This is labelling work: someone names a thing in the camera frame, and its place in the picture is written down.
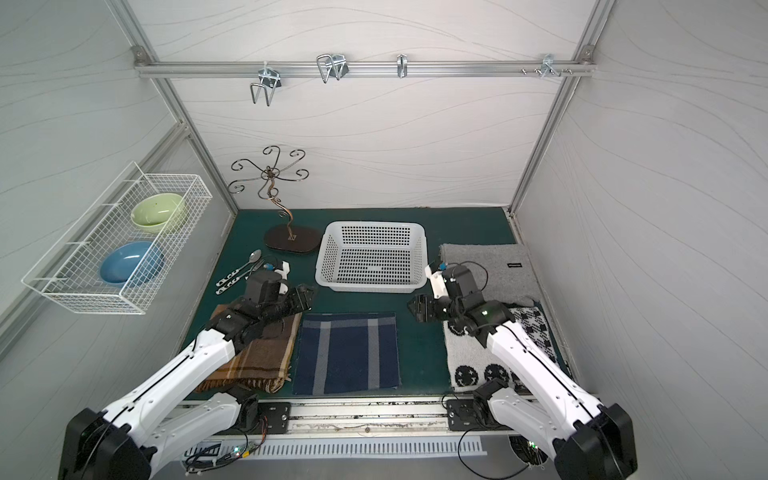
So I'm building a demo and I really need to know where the brown plaid scarf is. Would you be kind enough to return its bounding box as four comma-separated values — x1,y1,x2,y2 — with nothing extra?
193,313,303,394

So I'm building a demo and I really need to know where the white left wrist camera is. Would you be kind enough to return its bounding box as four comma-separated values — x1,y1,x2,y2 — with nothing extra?
274,261,290,295

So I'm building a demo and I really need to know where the left wiring bundle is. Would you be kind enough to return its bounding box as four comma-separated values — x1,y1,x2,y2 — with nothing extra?
182,413,269,475

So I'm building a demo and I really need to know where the white black smiley scarf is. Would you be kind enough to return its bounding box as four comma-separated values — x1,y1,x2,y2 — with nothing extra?
443,307,570,396

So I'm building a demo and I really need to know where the looped metal hook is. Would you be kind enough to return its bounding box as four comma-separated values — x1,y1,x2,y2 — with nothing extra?
316,53,349,84

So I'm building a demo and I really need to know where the right metal bracket hook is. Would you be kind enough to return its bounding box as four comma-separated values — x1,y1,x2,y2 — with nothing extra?
520,54,573,78

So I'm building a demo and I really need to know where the silver fork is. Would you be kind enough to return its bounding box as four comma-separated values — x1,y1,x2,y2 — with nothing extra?
215,260,264,295

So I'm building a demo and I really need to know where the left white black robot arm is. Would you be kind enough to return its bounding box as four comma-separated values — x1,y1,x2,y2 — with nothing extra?
58,267,316,479

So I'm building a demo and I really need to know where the blue ceramic bowl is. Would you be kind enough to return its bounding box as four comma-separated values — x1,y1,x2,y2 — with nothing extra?
99,241,165,287

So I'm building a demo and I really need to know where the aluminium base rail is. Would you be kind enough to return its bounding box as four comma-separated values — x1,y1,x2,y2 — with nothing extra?
119,394,613,444

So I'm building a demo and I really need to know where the white plastic basket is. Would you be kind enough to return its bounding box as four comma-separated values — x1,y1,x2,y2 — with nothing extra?
315,221,428,294

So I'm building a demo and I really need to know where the grey folded scarf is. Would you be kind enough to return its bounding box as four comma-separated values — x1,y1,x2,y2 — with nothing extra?
440,244,543,307

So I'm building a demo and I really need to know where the right black cable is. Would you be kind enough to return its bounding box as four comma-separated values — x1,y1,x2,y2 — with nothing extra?
457,427,532,480

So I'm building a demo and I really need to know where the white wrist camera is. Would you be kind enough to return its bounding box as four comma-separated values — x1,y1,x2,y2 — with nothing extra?
274,261,290,295
424,265,448,300

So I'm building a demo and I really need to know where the black mounting plate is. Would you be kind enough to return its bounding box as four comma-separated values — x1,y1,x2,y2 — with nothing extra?
235,400,292,435
443,398,499,432

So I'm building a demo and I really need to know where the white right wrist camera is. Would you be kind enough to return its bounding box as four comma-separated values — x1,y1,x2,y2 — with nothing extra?
424,265,448,300

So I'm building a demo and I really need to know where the silver spoon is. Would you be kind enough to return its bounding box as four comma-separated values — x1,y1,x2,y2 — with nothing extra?
216,249,262,287

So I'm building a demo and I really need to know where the bronze scroll jewelry stand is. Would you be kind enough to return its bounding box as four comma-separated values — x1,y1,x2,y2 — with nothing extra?
227,145,322,254

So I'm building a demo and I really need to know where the green ceramic bowl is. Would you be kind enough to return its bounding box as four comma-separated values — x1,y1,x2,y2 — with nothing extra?
130,193,187,234

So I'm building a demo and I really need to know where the small single metal hook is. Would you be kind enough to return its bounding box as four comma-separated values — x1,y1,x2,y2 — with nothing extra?
396,54,408,79

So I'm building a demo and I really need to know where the white vent grille strip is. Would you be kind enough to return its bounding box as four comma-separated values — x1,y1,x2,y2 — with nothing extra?
134,436,488,462

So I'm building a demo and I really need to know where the double prong metal hook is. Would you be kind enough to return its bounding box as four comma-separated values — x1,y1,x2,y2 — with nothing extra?
250,62,282,107

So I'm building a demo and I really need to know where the aluminium cross rail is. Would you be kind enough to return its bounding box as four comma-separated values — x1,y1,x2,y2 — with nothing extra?
134,58,597,79

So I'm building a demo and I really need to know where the white wire wall basket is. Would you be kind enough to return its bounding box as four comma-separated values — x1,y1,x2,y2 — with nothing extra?
22,163,212,315

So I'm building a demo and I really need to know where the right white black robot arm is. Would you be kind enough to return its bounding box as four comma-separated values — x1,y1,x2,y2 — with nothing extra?
409,262,638,479

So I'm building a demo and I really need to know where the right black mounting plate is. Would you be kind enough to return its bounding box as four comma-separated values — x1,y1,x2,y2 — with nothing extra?
443,398,499,432

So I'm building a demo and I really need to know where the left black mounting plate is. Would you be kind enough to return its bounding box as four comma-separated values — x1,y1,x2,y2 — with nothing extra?
235,400,292,435

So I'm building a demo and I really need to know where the navy blue plaid scarf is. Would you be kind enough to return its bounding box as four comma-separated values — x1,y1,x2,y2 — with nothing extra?
293,312,401,396

